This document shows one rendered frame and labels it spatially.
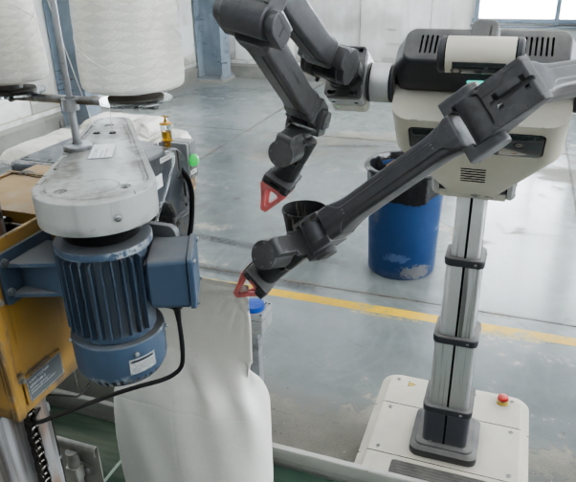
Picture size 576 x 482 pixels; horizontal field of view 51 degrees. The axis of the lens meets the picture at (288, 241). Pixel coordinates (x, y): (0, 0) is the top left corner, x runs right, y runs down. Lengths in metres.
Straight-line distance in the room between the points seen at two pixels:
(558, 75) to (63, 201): 0.75
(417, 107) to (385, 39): 7.86
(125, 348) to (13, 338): 0.19
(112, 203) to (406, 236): 2.72
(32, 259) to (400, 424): 1.51
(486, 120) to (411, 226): 2.48
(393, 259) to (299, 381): 1.08
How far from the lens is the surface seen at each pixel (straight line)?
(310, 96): 1.24
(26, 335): 1.10
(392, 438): 2.15
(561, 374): 3.04
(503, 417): 2.31
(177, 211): 1.43
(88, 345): 1.02
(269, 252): 1.14
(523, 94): 0.98
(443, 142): 1.02
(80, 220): 0.89
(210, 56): 9.98
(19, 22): 1.15
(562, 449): 2.66
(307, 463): 1.87
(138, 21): 0.96
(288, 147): 1.25
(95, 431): 2.09
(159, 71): 0.97
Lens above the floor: 1.71
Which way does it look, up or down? 25 degrees down
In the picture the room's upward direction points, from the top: 1 degrees counter-clockwise
